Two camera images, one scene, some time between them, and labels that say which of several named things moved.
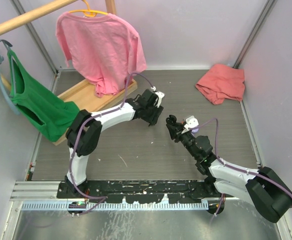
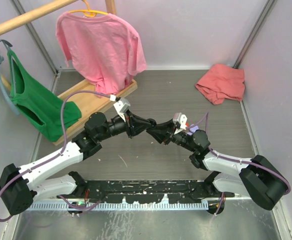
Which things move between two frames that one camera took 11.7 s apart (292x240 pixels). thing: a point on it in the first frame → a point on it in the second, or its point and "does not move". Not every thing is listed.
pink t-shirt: (104, 49) does not move
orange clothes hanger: (88, 13) does not move
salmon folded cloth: (222, 81) does not move
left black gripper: (153, 119) → (134, 124)
